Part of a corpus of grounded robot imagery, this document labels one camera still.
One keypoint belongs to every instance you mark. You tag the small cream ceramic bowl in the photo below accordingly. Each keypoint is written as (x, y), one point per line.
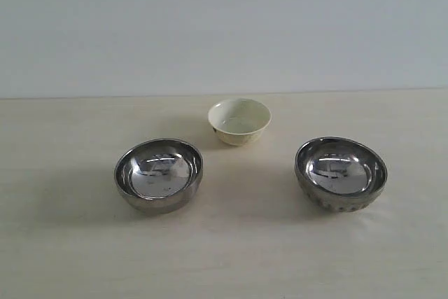
(239, 121)

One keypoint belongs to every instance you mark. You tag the smooth stainless steel bowl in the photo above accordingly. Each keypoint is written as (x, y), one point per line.
(160, 175)

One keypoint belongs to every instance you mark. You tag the ribbed stainless steel bowl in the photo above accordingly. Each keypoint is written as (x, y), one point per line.
(340, 174)

